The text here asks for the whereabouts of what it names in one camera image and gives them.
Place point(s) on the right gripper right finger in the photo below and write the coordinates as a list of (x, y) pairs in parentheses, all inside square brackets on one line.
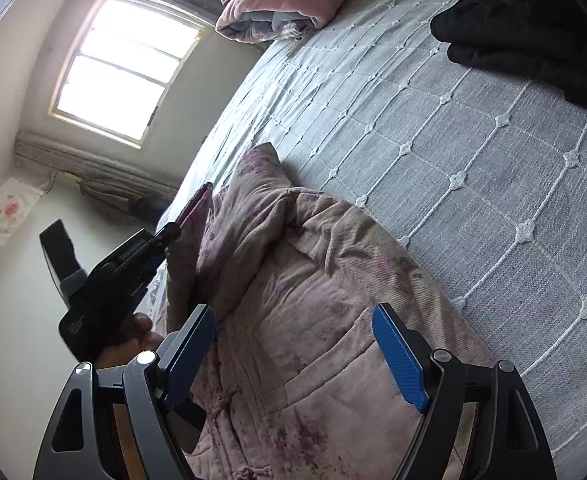
[(507, 439)]

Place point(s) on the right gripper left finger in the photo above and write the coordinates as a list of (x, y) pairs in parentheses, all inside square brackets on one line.
[(81, 440)]

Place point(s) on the pink floral quilted garment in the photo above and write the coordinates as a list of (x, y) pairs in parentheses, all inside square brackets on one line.
[(294, 385)]

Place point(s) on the black clothing pile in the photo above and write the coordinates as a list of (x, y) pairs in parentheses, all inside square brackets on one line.
[(538, 39)]

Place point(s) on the person's left hand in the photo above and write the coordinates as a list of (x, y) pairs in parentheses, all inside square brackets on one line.
[(145, 339)]

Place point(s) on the grey tufted bedspread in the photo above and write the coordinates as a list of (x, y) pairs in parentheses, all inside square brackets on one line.
[(481, 176)]

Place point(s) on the bright window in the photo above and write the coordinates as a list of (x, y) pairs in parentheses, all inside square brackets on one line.
[(120, 66)]

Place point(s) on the white floral wall cover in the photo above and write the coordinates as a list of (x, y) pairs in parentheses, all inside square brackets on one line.
[(17, 199)]

